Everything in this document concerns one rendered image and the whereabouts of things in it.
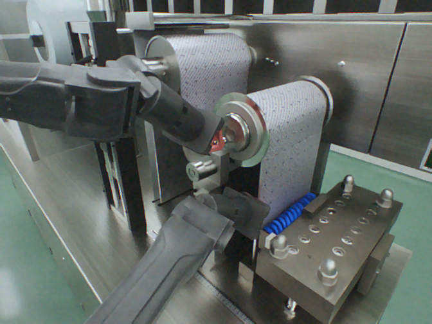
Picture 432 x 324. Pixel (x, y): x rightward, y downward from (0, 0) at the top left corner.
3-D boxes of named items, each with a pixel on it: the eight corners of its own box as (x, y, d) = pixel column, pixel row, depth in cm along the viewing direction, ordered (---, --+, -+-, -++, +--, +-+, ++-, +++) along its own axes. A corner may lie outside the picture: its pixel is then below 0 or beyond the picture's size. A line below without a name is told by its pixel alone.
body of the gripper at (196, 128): (209, 157, 42) (180, 142, 36) (168, 137, 48) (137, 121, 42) (227, 121, 43) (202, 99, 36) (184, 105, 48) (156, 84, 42)
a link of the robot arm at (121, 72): (89, 145, 33) (92, 80, 28) (65, 99, 40) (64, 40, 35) (172, 136, 41) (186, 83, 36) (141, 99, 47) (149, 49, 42)
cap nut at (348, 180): (337, 188, 74) (341, 174, 72) (342, 183, 77) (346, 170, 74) (350, 193, 72) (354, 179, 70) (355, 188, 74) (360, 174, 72)
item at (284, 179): (254, 234, 60) (261, 161, 51) (307, 193, 74) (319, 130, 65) (256, 236, 59) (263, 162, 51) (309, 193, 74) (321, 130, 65)
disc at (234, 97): (211, 153, 60) (210, 86, 53) (212, 152, 61) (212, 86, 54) (264, 178, 51) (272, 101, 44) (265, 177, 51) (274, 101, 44)
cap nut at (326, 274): (311, 278, 49) (315, 260, 46) (321, 266, 51) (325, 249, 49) (330, 290, 46) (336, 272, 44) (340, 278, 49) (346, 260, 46)
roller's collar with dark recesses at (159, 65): (135, 85, 64) (131, 56, 61) (156, 81, 68) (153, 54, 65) (149, 89, 60) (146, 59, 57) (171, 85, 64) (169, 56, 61)
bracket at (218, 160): (195, 262, 68) (189, 153, 54) (213, 249, 72) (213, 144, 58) (208, 274, 65) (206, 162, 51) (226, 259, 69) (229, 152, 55)
